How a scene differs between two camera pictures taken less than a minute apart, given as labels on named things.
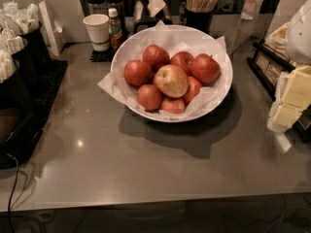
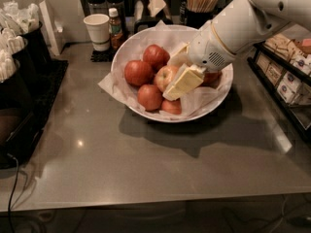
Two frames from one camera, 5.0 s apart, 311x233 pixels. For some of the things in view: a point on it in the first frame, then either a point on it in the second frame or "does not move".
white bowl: (171, 74) does not move
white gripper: (299, 38) -> (208, 50)
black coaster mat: (103, 55) does not move
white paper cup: (98, 30) does not move
